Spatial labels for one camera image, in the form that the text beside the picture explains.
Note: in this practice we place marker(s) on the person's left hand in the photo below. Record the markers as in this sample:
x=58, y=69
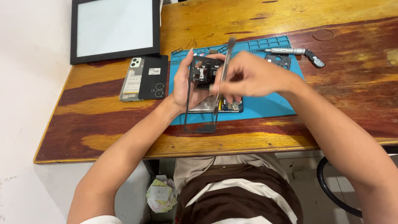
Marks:
x=183, y=85

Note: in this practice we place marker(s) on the person's right hand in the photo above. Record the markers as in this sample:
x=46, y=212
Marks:
x=252, y=76

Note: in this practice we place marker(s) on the person's right fingers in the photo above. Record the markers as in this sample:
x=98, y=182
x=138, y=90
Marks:
x=228, y=90

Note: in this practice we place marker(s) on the metal tweezers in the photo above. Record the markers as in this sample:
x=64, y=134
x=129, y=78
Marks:
x=223, y=74

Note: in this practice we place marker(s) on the black phone frame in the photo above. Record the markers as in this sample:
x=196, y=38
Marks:
x=203, y=93

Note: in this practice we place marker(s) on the opened phone with circuit board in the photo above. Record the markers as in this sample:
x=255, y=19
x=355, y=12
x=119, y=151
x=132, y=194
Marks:
x=225, y=105

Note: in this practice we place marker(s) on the blue silicone repair mat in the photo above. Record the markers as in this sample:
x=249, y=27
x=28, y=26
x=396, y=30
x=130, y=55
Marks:
x=267, y=102

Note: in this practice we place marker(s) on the black sim tray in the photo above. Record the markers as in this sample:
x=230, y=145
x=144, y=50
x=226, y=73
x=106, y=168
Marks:
x=177, y=50
x=222, y=49

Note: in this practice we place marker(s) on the black plastic phone cover plate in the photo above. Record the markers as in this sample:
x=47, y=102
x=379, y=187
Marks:
x=278, y=61

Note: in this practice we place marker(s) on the silver precision screwdriver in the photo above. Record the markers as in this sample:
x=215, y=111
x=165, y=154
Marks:
x=284, y=51

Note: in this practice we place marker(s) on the beige trousers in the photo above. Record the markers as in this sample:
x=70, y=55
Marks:
x=230, y=166

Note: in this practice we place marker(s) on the black phone back cover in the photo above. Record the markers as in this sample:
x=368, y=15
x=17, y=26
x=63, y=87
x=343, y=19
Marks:
x=153, y=77

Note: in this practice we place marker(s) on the small black speaker module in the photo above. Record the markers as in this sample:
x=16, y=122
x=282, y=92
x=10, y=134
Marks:
x=314, y=58

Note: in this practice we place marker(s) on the brown and white striped shirt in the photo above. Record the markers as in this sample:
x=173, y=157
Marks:
x=239, y=196

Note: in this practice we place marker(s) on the pile of crumpled paper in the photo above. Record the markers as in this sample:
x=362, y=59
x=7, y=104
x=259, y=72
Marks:
x=161, y=194

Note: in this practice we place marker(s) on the black framed whiteboard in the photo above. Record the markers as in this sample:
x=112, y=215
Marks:
x=115, y=29

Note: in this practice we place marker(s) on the black chair rim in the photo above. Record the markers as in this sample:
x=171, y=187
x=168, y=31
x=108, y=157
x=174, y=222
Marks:
x=334, y=189

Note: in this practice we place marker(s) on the silver phone with white camera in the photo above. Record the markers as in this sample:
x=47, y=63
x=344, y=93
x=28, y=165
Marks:
x=131, y=79

